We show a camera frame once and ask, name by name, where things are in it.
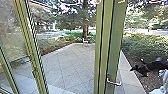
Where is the white garden statue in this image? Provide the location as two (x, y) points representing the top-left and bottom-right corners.
(148, 69), (168, 94)

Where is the tree trunk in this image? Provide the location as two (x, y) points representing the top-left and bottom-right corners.
(81, 0), (90, 40)

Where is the silver door handle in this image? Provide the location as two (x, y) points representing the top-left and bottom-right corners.
(106, 76), (123, 87)

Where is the green framed glass door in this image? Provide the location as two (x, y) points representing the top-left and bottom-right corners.
(93, 0), (130, 94)

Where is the green window frame wall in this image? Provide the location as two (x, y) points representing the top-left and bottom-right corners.
(0, 0), (50, 94)

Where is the white garden bench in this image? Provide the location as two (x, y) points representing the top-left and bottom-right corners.
(81, 37), (92, 45)

